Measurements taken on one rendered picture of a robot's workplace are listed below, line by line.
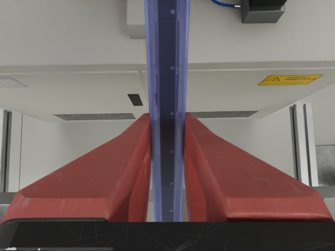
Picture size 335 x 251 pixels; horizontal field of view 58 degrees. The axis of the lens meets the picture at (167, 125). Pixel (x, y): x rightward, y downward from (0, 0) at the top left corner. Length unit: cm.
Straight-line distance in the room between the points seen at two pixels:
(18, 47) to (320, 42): 43
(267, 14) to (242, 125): 66
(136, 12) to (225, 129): 71
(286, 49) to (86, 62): 28
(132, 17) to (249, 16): 16
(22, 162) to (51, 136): 13
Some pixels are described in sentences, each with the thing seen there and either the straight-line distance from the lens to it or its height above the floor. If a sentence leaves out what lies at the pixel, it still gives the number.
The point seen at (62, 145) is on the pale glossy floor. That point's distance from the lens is 110.
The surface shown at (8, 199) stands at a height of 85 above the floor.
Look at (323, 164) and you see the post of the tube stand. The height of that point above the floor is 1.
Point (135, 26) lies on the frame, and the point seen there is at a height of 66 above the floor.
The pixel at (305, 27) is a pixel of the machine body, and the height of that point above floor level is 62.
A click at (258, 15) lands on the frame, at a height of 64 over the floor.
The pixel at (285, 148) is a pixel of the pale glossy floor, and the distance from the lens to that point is 111.
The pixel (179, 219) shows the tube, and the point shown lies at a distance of 16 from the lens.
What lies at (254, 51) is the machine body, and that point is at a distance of 46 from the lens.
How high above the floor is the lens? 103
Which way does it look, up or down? 83 degrees down
